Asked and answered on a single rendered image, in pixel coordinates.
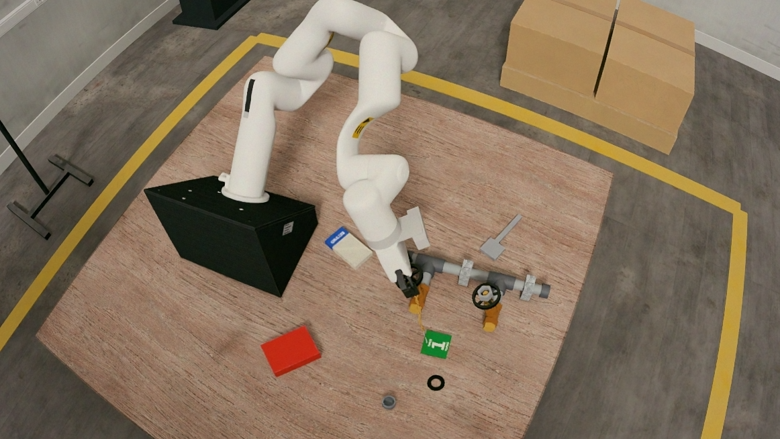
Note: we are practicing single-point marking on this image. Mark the green tag with gold chain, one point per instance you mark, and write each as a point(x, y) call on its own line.
point(435, 344)

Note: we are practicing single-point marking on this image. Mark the grey hex nut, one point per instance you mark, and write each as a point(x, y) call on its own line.
point(485, 297)

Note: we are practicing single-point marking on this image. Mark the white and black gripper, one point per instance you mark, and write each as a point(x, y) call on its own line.
point(395, 261)

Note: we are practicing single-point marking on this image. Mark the black rubber o-ring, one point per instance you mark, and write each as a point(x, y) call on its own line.
point(436, 377)

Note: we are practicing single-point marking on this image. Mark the red rectangular block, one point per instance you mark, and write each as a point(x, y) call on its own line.
point(290, 351)

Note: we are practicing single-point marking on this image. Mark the grey hollow cylinder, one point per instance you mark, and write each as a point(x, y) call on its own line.
point(388, 401)

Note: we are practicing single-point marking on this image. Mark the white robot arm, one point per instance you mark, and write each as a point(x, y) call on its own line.
point(302, 65)

